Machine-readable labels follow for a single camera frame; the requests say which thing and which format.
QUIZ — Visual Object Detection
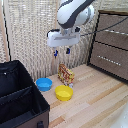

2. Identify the brown fabric drawer short handle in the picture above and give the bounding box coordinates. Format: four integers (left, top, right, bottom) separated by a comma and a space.
89, 42, 128, 81

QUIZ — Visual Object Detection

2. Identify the brown fabric drawer long handle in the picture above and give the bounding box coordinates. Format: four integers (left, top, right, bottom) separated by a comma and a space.
94, 13, 128, 51

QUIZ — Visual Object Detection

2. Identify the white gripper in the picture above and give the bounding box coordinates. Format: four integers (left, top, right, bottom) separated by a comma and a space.
46, 28, 81, 59

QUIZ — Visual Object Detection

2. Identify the short silver drawer handle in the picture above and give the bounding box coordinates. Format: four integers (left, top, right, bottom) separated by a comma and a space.
96, 54, 118, 65

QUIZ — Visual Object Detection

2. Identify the long silver drawer handle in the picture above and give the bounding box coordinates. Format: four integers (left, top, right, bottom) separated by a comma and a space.
103, 28, 128, 36

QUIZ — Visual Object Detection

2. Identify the yellow plastic bowl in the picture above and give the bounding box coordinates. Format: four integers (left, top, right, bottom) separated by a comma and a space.
54, 84, 75, 102

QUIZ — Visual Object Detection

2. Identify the black fabric storage box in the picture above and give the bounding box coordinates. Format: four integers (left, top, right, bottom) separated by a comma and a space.
0, 59, 51, 128

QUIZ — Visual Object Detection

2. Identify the red yellow snack box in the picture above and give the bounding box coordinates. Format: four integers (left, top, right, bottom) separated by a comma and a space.
57, 63, 76, 87

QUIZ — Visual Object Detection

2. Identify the beige woven folding screen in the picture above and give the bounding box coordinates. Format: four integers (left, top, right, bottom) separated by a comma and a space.
0, 0, 128, 83

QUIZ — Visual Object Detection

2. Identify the blue plastic bowl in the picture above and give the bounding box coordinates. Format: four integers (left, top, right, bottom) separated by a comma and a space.
35, 77, 54, 93

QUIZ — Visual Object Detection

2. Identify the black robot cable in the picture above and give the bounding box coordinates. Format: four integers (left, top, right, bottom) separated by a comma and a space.
79, 15, 128, 38

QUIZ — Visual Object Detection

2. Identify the brown fabric drawer cabinet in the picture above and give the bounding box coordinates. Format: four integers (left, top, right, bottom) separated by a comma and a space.
86, 9, 128, 84

